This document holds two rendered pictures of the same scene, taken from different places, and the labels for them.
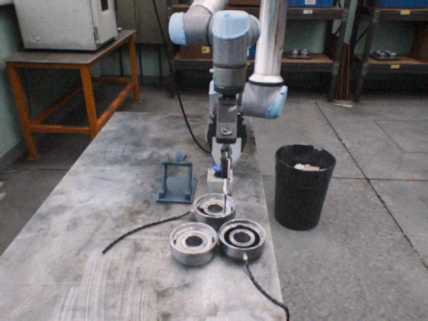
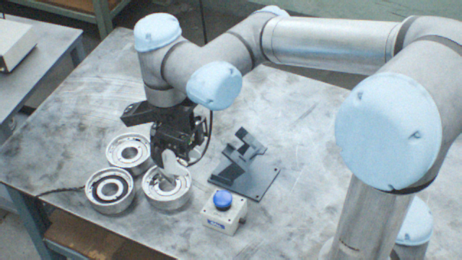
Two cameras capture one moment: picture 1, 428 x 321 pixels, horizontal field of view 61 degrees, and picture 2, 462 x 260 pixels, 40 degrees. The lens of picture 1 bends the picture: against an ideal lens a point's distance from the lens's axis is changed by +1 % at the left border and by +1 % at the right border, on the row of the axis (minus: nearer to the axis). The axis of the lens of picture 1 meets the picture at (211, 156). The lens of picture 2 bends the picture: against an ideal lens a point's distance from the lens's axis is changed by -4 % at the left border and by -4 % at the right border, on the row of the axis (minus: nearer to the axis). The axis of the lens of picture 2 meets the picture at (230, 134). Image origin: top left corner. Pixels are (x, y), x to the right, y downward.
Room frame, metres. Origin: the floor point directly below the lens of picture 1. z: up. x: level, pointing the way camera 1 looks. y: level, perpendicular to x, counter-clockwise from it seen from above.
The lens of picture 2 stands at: (1.31, -0.72, 1.89)
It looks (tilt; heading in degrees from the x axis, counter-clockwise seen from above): 46 degrees down; 120
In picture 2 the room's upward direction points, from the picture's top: 5 degrees counter-clockwise
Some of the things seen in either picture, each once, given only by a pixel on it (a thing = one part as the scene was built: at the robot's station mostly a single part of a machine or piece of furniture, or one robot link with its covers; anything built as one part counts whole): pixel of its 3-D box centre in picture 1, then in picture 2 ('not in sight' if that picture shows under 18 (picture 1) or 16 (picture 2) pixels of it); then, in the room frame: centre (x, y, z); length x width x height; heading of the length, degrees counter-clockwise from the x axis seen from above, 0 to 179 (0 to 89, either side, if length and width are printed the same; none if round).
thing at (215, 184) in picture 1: (219, 179); (226, 212); (0.89, -0.03, 0.82); 0.08 x 0.07 x 0.05; 178
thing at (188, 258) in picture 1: (193, 244); (130, 155); (0.62, 0.04, 0.82); 0.10 x 0.10 x 0.04
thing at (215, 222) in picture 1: (215, 211); (167, 187); (0.75, -0.01, 0.82); 0.10 x 0.10 x 0.04
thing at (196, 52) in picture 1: (197, 39); not in sight; (4.35, 0.18, 0.64); 0.49 x 0.40 x 0.37; 93
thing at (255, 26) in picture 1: (235, 32); (210, 71); (0.91, -0.05, 1.23); 0.11 x 0.11 x 0.08; 71
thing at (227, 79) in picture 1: (228, 75); (167, 84); (0.81, -0.03, 1.15); 0.08 x 0.08 x 0.05
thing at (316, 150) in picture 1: (300, 187); not in sight; (1.83, -0.53, 0.21); 0.34 x 0.34 x 0.43
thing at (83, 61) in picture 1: (89, 85); not in sight; (3.27, 1.14, 0.39); 1.50 x 0.62 x 0.78; 178
